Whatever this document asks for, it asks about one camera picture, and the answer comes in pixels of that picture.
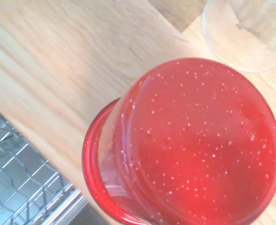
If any grey wire dishwasher rack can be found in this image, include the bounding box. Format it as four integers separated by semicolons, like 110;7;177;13
0;102;84;225

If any red speckled enamel mug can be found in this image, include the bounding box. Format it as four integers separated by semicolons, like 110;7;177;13
81;57;276;225

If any clear ribbed glass tumbler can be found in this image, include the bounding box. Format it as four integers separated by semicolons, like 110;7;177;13
202;0;276;74

